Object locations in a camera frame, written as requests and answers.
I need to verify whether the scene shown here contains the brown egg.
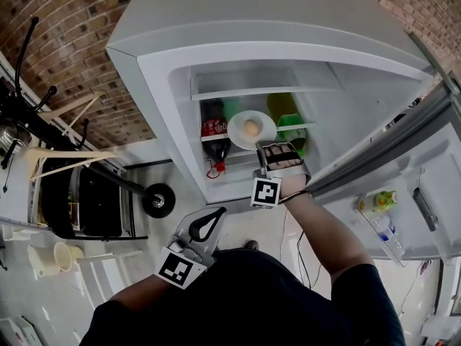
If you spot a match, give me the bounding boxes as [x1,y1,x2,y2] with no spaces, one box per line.
[243,119,261,138]

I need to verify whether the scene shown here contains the black coat rack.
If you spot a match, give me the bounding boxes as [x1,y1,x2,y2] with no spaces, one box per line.
[0,16,177,219]

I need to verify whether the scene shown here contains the dark cola bottle red label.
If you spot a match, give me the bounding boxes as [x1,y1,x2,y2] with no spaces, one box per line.
[200,98,232,166]

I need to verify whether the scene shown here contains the white box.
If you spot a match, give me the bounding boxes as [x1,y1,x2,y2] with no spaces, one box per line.
[420,314,461,339]

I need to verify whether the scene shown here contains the dark flat bar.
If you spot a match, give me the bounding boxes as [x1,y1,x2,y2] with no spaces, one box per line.
[411,187,439,233]

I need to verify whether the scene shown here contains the cream plastic jug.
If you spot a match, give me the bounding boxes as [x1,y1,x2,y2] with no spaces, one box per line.
[53,241,86,274]

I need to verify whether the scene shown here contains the small wooden hanger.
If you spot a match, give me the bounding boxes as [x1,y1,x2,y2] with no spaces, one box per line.
[37,89,109,137]

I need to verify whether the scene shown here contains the metal pot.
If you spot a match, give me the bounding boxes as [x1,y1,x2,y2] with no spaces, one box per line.
[0,120,23,151]

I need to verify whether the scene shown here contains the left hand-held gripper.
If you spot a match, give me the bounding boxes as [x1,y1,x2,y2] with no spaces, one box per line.
[153,207,228,290]

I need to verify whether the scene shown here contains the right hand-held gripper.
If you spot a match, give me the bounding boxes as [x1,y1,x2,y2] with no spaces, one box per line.
[250,141,313,210]

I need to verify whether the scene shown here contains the thin red black cable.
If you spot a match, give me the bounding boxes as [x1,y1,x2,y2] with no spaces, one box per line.
[279,190,323,290]

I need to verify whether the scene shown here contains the white fridge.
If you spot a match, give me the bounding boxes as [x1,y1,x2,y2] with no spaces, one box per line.
[105,0,461,268]

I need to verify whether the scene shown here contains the person's black shirt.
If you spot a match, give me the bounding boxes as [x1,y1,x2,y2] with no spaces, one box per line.
[79,248,407,346]

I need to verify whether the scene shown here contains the large wooden hanger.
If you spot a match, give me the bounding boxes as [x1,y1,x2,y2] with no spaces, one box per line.
[22,146,120,182]

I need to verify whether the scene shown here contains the green plastic container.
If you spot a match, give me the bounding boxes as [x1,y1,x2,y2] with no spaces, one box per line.
[276,113,310,157]

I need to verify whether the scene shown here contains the clear water bottle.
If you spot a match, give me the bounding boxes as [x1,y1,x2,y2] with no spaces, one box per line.
[370,214,406,260]

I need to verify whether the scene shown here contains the person's right hand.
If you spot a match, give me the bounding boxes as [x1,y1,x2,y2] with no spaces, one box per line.
[265,144,303,171]

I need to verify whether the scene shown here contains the white plate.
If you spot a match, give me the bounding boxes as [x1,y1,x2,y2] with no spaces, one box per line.
[227,110,278,151]

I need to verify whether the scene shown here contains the small yellow green bottle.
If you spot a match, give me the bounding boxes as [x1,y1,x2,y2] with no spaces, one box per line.
[357,190,399,213]

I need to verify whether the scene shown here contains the person's left forearm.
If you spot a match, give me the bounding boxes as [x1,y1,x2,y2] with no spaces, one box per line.
[107,274,174,311]

